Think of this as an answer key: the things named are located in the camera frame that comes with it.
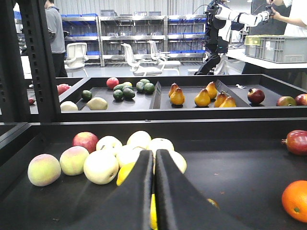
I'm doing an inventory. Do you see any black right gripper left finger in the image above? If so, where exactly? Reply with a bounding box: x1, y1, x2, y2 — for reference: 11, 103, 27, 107
0, 151, 153, 230

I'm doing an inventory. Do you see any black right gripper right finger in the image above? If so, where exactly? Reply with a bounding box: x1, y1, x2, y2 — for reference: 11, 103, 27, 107
154, 149, 249, 230

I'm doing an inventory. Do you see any red apple behind basket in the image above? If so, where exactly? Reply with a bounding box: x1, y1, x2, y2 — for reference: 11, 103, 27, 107
72, 132, 98, 153

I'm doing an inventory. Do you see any yellow lemon top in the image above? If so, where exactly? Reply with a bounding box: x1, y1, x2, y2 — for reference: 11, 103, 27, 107
116, 162, 135, 186

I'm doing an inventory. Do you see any white pear front right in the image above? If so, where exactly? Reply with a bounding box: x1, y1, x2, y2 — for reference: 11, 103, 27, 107
169, 150, 187, 174

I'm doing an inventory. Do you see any white pear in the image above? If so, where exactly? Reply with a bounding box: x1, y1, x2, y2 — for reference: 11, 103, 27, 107
169, 150, 187, 174
83, 150, 119, 185

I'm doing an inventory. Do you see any white pear front left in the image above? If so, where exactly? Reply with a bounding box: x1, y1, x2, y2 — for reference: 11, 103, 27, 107
83, 150, 119, 185

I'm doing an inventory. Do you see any pink peach right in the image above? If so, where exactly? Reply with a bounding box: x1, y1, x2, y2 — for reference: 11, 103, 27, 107
59, 146, 89, 176

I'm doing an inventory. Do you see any pink peach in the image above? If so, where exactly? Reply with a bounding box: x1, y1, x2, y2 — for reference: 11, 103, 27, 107
27, 154, 61, 187
59, 146, 89, 176

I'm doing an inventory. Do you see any pink peach left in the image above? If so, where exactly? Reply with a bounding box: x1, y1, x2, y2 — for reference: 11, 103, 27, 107
27, 154, 61, 187

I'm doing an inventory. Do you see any white office chair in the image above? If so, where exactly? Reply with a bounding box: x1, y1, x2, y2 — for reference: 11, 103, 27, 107
64, 42, 89, 77

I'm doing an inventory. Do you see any grey plastic crate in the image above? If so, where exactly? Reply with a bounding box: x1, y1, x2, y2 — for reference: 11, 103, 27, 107
244, 35, 307, 64

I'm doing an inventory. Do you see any white humanoid robot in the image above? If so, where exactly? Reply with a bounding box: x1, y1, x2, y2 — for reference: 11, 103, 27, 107
194, 0, 275, 75

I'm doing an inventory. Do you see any person in grey shirt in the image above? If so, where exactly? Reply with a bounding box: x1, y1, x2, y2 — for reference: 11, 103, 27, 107
44, 0, 68, 78

